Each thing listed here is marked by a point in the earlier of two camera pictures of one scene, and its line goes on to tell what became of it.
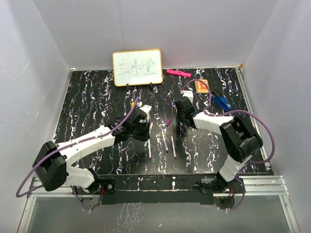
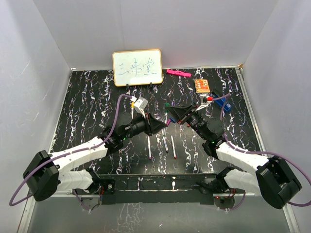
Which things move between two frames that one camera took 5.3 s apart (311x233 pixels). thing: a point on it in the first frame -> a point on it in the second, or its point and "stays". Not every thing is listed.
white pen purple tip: [149, 149] stays
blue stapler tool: [222, 102] stays
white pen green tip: [146, 141] -> [166, 116]
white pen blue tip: [164, 141] stays
